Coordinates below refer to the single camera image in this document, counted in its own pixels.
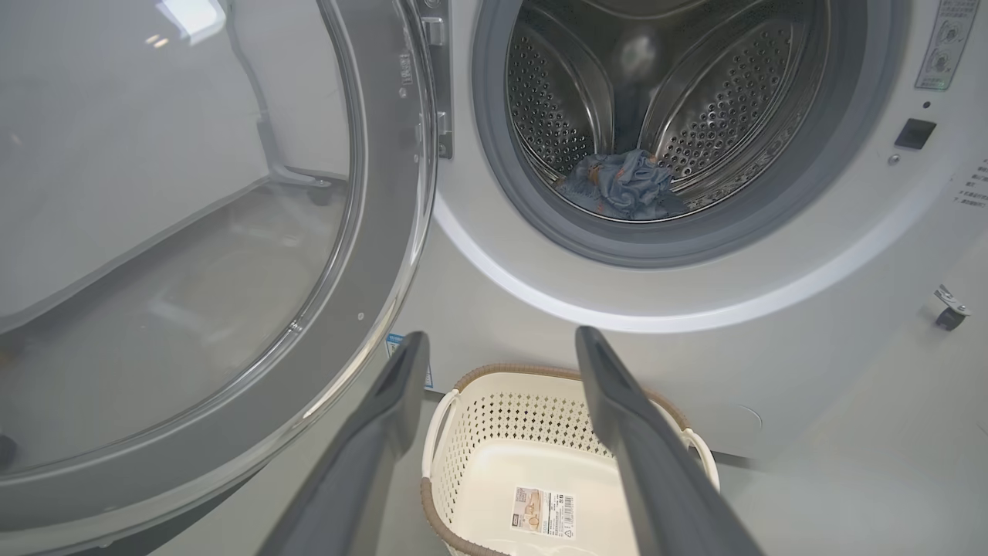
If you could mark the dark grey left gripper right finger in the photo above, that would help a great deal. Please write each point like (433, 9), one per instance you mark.
(656, 479)

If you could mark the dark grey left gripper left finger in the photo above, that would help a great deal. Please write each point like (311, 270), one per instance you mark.
(363, 463)

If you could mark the black glass washer door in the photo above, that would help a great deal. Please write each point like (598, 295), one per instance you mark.
(386, 255)

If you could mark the blue bear-print garment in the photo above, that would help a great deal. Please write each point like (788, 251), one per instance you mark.
(575, 185)
(637, 185)

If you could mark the white front-load washing machine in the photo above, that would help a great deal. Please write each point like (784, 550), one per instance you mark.
(772, 371)

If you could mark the stainless steel washer drum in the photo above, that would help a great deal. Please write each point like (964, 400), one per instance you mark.
(718, 100)

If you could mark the metal door hinge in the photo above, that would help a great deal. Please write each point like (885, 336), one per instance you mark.
(440, 77)

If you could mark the black door latch socket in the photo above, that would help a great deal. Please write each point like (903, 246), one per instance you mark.
(915, 133)

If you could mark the paper product label sticker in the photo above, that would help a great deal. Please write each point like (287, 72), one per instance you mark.
(543, 511)

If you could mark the blue energy label sticker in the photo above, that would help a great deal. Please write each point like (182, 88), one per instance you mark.
(392, 344)

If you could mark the cream perforated laundry basket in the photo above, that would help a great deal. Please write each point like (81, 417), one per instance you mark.
(502, 432)

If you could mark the metal leg with black caster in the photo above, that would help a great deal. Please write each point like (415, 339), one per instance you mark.
(951, 313)

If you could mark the grey warning sticker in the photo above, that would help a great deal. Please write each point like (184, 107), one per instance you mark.
(945, 46)

